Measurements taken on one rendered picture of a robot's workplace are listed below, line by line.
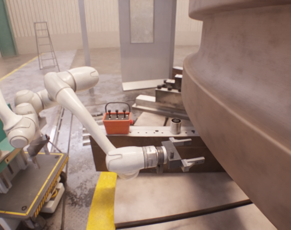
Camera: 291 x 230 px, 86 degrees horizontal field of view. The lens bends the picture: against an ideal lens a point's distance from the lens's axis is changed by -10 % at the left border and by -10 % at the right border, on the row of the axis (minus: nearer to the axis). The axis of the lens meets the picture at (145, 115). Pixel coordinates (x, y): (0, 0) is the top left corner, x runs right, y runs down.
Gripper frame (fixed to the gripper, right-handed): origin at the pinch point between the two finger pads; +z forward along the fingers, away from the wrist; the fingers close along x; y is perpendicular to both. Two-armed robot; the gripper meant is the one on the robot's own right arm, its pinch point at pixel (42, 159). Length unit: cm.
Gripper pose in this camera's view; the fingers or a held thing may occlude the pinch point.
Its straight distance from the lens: 126.6
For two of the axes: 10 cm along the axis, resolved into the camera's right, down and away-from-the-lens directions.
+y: -10.0, -0.1, 0.1
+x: -0.1, 4.6, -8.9
